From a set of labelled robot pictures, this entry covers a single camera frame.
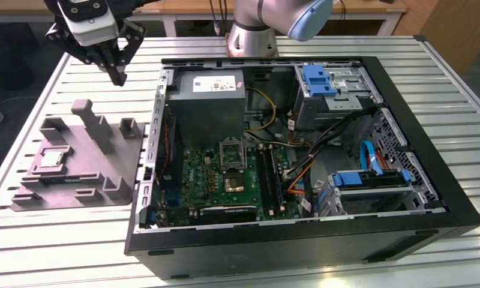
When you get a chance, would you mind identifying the grey plastic parts rack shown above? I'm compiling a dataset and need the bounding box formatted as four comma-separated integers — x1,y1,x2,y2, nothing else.
10,98,149,212

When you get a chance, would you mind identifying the grey power supply unit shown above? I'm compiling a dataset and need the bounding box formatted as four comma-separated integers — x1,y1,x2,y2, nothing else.
166,71,246,145

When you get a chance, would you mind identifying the wooden desk with white legs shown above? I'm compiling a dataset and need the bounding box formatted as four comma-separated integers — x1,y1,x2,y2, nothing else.
0,0,409,37

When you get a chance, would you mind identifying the wooden cabinet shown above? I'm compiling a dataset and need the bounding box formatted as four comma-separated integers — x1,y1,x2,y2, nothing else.
417,0,480,76

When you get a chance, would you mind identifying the metal socket cover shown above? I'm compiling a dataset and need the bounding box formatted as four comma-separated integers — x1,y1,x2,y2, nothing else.
218,137,246,172

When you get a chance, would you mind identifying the hard disk in blue carrier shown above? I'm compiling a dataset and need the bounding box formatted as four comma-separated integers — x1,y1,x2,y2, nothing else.
330,169,413,190

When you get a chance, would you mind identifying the metal disk bay cage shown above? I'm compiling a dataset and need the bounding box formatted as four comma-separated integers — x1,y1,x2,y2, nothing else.
293,64,385,130
329,185,429,215

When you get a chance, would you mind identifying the CPU socket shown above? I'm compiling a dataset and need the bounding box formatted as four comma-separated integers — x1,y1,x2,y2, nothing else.
222,171,246,193

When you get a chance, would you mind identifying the blue flat data wire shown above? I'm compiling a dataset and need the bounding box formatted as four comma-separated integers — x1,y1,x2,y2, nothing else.
358,140,385,176

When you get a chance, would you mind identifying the black open PC case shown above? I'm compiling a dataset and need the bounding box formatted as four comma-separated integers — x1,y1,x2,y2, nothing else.
122,55,480,280

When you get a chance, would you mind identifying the CPU with silver lid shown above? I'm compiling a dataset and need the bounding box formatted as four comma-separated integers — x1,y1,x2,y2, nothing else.
41,151,65,167

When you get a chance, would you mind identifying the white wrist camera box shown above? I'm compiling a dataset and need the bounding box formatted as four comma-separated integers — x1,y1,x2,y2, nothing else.
61,0,119,48

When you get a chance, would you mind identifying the black RAM slot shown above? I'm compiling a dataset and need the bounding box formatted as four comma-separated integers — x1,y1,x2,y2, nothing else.
265,143,287,212
254,143,273,217

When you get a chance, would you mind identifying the green motherboard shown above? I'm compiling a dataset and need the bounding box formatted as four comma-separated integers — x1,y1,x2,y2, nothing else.
154,140,305,227

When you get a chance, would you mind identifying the black graphics card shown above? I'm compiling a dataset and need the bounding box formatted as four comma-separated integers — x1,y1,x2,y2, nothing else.
197,205,257,224

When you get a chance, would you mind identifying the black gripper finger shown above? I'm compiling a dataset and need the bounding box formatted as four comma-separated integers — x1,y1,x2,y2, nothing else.
113,20,146,88
43,23,121,88

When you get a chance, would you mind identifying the black wire bundle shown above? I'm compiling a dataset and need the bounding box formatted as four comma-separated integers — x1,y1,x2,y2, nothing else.
301,106,378,218

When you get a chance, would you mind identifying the green RAM stick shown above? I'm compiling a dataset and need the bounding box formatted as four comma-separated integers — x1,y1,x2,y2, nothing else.
37,176,82,184

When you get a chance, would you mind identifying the empty blue disk carrier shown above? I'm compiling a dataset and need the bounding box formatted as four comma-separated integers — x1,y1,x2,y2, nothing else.
302,64,334,97

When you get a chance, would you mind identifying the yellow wire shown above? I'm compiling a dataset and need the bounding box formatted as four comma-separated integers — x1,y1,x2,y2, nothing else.
242,87,277,132

